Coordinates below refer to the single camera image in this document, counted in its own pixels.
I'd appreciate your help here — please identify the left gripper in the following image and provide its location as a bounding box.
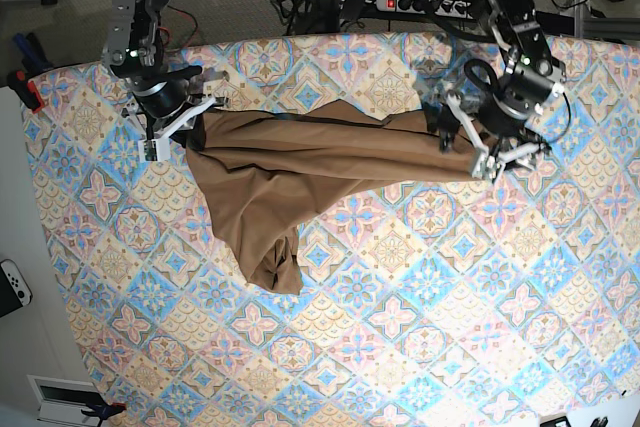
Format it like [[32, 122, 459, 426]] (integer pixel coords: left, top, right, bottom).
[[424, 59, 566, 182]]

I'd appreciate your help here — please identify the blue black clamp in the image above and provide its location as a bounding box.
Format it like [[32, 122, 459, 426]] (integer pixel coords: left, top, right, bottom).
[[12, 32, 54, 76]]

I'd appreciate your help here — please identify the patterned tile tablecloth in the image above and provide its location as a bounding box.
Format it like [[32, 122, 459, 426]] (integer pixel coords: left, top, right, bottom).
[[23, 38, 639, 426]]

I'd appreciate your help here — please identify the game console controller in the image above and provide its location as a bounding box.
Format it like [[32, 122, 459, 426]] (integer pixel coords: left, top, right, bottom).
[[0, 259, 32, 317]]

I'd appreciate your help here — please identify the red black clamp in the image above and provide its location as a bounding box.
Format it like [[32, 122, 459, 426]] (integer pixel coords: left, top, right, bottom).
[[6, 70, 45, 114]]

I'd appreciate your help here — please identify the orange black bottom clamp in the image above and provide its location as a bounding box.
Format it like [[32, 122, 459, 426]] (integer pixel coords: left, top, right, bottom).
[[81, 403, 126, 425]]

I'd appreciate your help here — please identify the white power strip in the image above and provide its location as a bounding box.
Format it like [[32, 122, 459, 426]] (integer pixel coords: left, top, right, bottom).
[[374, 0, 476, 19]]

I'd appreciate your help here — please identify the brown t-shirt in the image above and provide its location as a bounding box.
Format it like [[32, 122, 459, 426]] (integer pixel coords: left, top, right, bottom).
[[186, 100, 472, 294]]

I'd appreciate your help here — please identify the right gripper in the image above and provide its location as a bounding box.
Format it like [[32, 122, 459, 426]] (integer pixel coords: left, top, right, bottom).
[[122, 65, 229, 162]]

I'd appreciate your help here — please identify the white box with window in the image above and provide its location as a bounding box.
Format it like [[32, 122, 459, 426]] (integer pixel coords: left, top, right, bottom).
[[27, 375, 103, 426]]

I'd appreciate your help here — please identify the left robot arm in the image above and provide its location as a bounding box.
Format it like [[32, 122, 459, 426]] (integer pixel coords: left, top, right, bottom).
[[419, 0, 567, 182]]

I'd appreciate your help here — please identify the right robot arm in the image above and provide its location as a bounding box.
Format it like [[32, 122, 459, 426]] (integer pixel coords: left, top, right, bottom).
[[103, 0, 226, 162]]

